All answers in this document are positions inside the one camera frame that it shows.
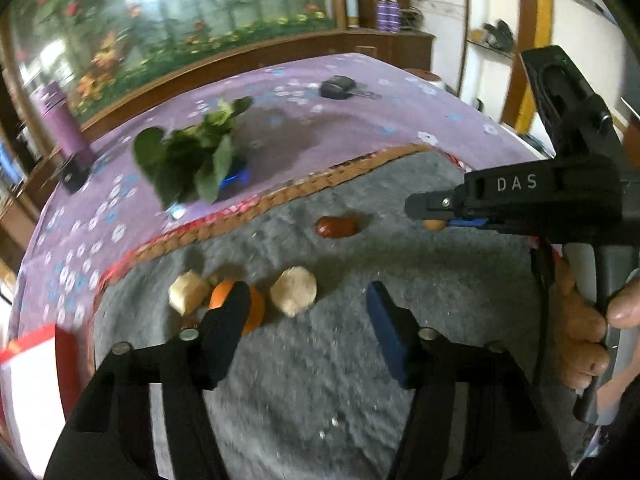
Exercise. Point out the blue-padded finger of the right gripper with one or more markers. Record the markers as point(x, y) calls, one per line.
point(467, 223)

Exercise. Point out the grey fuzzy mat red trim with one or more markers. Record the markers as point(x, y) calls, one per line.
point(310, 397)

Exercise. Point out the glass floral display panel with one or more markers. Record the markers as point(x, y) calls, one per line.
point(100, 50)

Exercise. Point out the purple water bottle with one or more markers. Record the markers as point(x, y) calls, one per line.
point(61, 123)

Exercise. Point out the black car key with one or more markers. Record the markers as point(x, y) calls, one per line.
point(340, 88)

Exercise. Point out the purple floral tablecloth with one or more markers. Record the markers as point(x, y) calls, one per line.
point(289, 132)

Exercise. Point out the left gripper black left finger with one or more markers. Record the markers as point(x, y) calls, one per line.
point(220, 333)

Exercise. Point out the green leafy vegetable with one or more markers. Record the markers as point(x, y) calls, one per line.
point(194, 163)

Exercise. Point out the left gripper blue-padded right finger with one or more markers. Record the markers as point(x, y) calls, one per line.
point(397, 333)

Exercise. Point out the red white shallow box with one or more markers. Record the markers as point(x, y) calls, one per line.
point(40, 386)

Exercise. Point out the black bottle base holder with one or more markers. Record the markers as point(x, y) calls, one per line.
point(75, 171)

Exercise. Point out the person's right hand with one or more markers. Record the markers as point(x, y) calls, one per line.
point(581, 327)

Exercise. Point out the beige fruit chunk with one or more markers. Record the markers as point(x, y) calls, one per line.
point(294, 292)
point(187, 292)

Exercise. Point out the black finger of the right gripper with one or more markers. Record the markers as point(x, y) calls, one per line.
point(439, 205)

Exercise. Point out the purple spray cans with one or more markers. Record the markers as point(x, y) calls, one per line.
point(388, 16)

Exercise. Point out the red jujube date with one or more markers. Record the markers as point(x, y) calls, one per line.
point(435, 225)
point(337, 227)

